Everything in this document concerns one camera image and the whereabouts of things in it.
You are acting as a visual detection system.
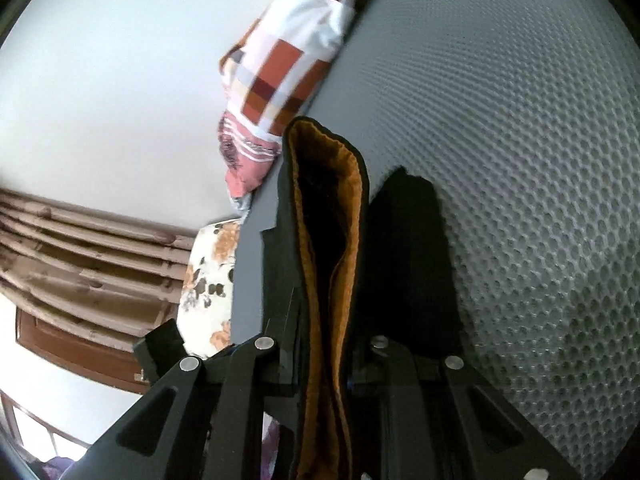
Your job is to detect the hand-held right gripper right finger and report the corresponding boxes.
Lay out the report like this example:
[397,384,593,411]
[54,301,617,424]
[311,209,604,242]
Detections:
[350,335,583,480]

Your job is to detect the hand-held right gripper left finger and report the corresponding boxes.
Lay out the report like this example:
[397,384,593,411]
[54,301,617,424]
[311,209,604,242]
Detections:
[65,337,281,480]

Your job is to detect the black pants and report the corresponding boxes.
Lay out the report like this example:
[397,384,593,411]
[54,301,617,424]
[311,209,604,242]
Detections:
[260,116,463,480]

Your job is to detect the floral pillow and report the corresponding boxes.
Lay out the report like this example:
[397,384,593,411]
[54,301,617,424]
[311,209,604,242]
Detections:
[177,219,242,361]

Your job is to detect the beige printed curtain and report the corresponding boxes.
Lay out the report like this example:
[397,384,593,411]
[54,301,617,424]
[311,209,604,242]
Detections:
[0,187,198,356]

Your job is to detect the window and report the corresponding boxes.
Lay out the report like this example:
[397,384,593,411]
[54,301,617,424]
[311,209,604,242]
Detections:
[0,390,96,471]

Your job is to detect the pink plaid pillow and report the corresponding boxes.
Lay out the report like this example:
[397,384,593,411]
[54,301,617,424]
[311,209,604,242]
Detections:
[217,0,406,211]

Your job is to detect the brown wooden door frame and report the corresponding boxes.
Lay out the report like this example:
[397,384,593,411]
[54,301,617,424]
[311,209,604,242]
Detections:
[15,307,151,396]

